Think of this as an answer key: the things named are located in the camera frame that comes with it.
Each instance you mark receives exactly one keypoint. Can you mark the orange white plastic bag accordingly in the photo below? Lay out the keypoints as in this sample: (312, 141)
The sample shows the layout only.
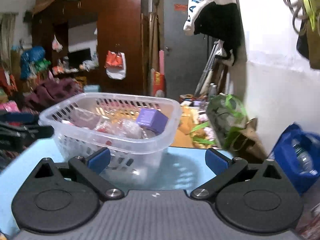
(115, 65)

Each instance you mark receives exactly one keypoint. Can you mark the clear plastic packet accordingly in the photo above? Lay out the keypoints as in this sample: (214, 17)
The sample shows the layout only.
(122, 128)

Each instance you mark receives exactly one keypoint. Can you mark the maroon clothes pile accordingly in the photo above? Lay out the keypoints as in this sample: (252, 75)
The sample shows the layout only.
(50, 92)

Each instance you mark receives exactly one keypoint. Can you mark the green patterned bag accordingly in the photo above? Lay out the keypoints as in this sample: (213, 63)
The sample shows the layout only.
(227, 126)

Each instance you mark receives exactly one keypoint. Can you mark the dark red wooden wardrobe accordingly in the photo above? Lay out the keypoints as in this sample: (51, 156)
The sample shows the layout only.
(122, 26)

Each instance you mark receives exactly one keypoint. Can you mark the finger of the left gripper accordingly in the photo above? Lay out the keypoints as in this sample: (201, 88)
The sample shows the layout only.
(17, 138)

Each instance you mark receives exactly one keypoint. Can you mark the blue plastic bag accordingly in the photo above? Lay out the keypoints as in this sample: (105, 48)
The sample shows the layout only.
(297, 152)

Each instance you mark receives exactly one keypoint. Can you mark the pink wrapped packet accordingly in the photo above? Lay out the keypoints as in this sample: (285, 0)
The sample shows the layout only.
(84, 118)

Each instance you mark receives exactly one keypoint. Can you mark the purple box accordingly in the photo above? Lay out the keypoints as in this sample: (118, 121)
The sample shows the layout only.
(153, 120)

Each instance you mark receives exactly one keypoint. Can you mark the grey metal door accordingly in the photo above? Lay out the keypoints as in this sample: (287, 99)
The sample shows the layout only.
(185, 57)

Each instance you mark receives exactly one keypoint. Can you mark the hanging brown bag with cords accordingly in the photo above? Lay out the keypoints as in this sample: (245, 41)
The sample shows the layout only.
(305, 22)

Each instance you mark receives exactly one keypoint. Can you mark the white black hanging jacket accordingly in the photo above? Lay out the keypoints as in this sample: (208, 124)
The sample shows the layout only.
(219, 19)

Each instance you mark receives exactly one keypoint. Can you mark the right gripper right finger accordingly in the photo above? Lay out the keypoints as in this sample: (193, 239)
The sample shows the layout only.
(237, 179)

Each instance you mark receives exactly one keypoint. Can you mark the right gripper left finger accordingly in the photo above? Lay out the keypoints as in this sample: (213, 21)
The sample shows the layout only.
(77, 179)

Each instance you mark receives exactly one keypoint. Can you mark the white plastic laundry basket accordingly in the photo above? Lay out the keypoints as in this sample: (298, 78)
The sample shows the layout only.
(133, 161)

